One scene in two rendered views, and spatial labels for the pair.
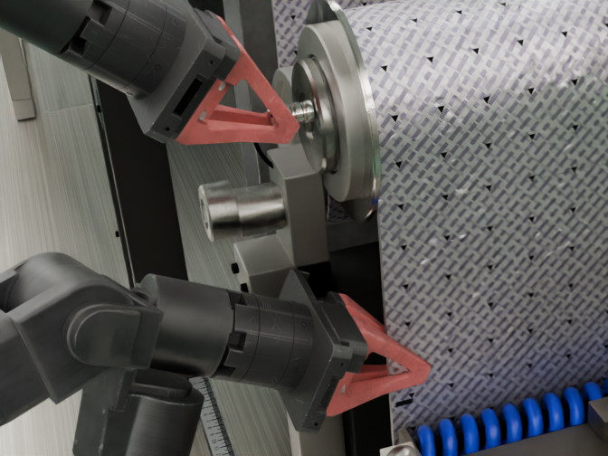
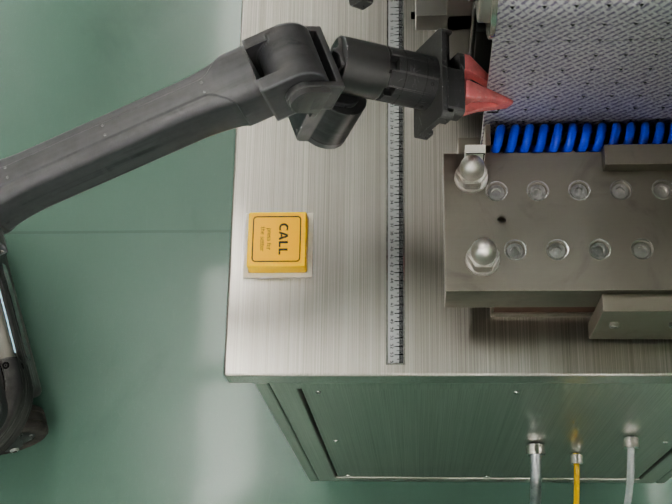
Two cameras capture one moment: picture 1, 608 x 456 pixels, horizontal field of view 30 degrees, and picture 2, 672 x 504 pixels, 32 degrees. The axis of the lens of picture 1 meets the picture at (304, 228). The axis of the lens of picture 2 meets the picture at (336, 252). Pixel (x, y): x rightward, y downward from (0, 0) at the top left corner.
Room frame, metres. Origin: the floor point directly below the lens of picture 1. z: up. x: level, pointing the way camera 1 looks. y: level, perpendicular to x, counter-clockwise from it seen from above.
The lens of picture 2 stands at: (0.03, -0.10, 2.22)
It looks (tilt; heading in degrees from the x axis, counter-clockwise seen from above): 70 degrees down; 24
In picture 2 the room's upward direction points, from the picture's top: 11 degrees counter-clockwise
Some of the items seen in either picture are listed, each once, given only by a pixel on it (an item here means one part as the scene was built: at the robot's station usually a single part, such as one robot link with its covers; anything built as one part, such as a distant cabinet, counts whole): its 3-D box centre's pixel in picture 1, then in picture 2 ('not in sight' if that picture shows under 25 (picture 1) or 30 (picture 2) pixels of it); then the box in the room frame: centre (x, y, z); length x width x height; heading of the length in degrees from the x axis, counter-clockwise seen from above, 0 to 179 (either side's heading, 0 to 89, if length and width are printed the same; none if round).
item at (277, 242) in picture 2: not in sight; (277, 242); (0.47, 0.17, 0.91); 0.07 x 0.07 x 0.02; 13
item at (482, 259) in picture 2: not in sight; (483, 252); (0.46, -0.08, 1.05); 0.04 x 0.04 x 0.04
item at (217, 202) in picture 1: (218, 211); not in sight; (0.69, 0.06, 1.18); 0.04 x 0.02 x 0.04; 13
